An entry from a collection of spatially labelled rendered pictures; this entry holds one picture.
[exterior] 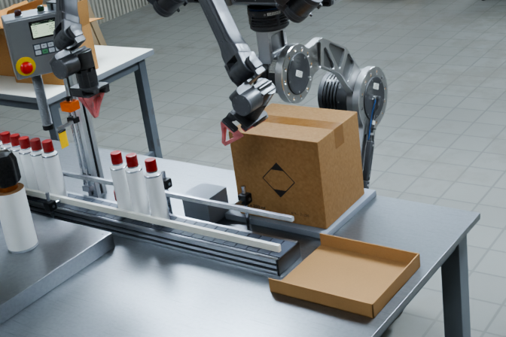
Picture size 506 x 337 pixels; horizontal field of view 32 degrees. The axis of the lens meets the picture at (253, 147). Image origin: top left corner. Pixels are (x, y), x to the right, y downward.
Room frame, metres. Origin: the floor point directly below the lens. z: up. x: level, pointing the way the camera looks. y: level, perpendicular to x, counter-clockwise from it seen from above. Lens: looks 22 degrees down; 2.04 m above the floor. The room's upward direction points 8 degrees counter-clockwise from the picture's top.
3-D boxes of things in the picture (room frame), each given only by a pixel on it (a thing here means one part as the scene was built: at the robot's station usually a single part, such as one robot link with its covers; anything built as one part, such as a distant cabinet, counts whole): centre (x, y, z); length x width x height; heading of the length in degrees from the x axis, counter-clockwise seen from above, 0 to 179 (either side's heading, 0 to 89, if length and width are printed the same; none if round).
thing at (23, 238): (2.32, 0.71, 1.03); 0.09 x 0.09 x 0.30
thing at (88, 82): (2.45, 0.44, 1.32); 0.10 x 0.07 x 0.07; 53
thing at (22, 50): (2.72, 0.63, 1.38); 0.17 x 0.10 x 0.19; 107
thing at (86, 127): (2.73, 0.54, 1.17); 0.04 x 0.04 x 0.67; 52
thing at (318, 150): (2.40, -0.13, 0.99); 0.30 x 0.24 x 0.27; 54
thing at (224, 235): (2.38, 0.39, 0.91); 1.07 x 0.01 x 0.02; 52
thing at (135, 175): (2.41, 0.36, 0.98); 0.05 x 0.05 x 0.20
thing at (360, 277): (1.97, -0.19, 0.85); 0.30 x 0.26 x 0.04; 52
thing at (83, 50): (2.44, 0.45, 1.38); 0.07 x 0.06 x 0.07; 144
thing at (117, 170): (2.44, 0.41, 0.98); 0.05 x 0.05 x 0.20
